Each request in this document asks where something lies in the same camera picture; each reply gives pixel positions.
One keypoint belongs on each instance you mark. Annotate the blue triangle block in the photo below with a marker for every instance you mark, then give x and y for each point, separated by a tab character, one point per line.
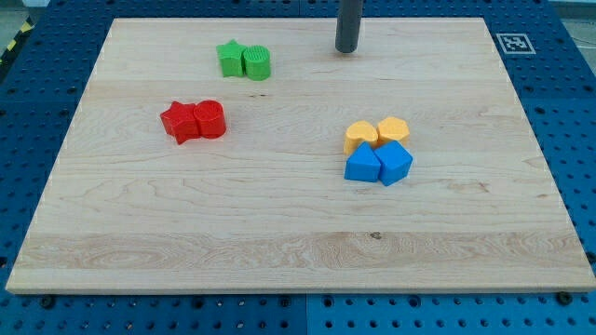
362	165

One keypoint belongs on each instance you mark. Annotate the yellow heart block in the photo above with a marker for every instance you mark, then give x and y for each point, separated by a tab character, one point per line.
358	133

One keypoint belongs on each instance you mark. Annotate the light wooden board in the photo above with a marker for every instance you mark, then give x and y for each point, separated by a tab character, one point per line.
265	208

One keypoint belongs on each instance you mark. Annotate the blue cube block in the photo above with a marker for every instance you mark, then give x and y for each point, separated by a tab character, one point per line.
395	162

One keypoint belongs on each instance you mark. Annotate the yellow hexagon block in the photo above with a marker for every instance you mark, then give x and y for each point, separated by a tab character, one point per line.
392	129

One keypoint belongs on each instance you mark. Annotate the red cylinder block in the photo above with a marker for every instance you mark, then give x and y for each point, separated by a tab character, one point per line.
210	119

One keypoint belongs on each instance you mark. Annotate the green cylinder block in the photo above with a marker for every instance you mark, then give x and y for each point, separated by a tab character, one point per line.
257	62

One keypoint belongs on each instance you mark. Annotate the red star block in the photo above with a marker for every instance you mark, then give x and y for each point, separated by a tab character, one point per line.
179	121

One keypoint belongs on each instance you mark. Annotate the green star block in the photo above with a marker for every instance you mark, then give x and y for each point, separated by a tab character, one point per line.
230	56

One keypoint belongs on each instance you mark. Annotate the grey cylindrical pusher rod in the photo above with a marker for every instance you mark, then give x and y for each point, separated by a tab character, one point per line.
349	16

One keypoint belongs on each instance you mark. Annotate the white fiducial marker tag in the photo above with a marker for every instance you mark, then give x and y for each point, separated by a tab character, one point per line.
515	43

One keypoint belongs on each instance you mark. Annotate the black yellow hazard tape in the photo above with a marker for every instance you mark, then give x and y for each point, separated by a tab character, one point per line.
17	42

